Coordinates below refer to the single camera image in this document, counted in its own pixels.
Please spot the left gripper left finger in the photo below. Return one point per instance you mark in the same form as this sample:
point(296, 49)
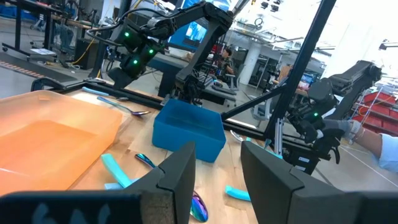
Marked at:
point(174, 186)

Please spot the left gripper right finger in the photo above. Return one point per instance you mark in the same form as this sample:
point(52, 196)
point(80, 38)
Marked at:
point(280, 193)

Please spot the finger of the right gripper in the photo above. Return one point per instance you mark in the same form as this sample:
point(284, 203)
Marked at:
point(130, 81)
point(116, 79)

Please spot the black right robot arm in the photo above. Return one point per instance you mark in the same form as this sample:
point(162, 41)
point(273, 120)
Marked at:
point(214, 28)

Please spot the black equipment case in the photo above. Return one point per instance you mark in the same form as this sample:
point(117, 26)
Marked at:
point(85, 54)

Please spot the blue plastic bin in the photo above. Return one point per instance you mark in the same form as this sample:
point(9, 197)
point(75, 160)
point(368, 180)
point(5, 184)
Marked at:
point(186, 137)

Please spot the large blue display screen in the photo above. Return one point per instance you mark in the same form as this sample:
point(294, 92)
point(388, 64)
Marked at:
point(196, 31)

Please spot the person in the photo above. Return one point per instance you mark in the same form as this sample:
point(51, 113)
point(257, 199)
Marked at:
point(226, 63)

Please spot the person's hand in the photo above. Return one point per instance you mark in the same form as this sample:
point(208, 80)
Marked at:
point(348, 127)

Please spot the black metal workbench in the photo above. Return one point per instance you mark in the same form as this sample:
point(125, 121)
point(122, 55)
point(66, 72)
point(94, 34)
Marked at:
point(18, 28)

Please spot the small background monitor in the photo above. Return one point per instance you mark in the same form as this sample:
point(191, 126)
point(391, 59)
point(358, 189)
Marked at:
point(306, 79)

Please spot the red storage bin shelf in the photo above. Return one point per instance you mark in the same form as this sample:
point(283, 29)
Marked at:
point(379, 107)

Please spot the black aluminium rig frame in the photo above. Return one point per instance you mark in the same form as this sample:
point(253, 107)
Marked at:
point(306, 53)

